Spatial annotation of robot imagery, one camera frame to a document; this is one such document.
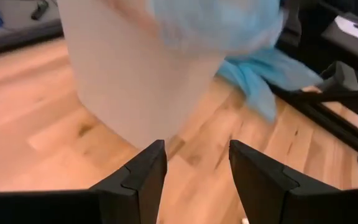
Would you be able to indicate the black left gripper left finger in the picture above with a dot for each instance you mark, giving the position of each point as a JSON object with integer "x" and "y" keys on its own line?
{"x": 120, "y": 205}

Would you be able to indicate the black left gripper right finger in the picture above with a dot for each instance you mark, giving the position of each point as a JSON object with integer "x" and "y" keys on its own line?
{"x": 275, "y": 202}

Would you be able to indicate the translucent blue trash bag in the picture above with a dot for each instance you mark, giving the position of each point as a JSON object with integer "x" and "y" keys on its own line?
{"x": 259, "y": 77}

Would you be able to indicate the white plastic trash bin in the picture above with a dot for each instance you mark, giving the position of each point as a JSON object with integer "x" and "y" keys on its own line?
{"x": 129, "y": 77}

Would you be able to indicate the grey side desk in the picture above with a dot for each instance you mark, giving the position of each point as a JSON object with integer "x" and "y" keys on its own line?
{"x": 353, "y": 31}

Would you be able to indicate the grey metal bracket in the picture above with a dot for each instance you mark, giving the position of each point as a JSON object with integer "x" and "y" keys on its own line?
{"x": 340, "y": 76}

